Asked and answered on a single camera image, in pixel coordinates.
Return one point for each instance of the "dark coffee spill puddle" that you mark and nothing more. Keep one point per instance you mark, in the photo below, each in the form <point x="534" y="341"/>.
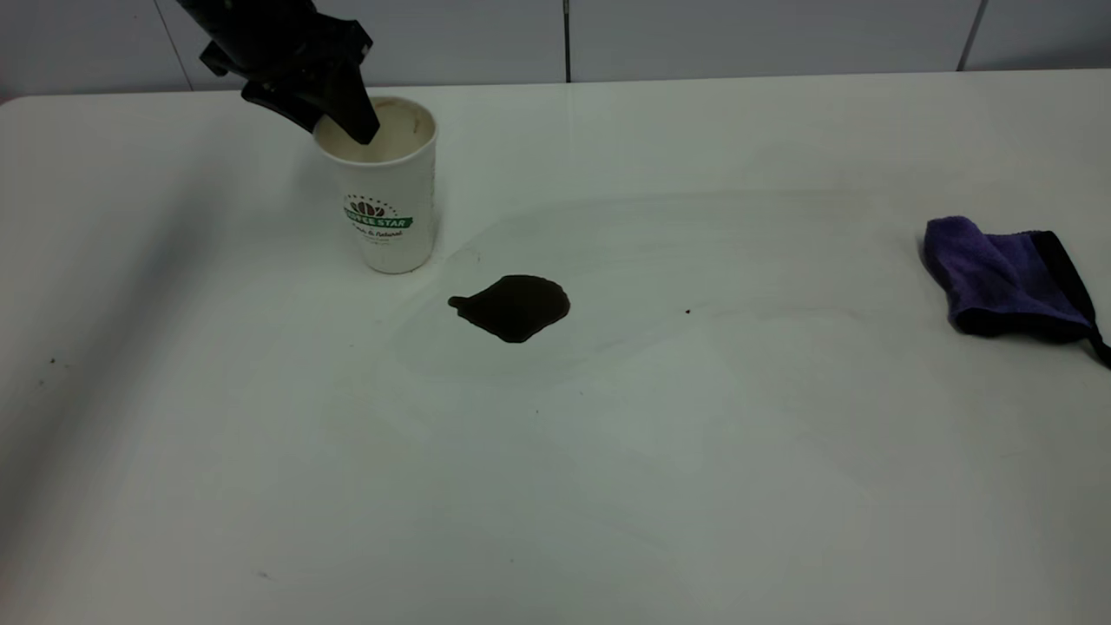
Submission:
<point x="514" y="308"/>

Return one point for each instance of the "white paper coffee cup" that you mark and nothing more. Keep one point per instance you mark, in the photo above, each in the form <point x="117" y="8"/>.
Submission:
<point x="391" y="187"/>

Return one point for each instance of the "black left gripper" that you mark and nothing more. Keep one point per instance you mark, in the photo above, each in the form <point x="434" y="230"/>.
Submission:
<point x="273" y="39"/>

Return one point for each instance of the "purple and black cloth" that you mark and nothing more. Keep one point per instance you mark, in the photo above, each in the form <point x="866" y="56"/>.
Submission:
<point x="998" y="273"/>

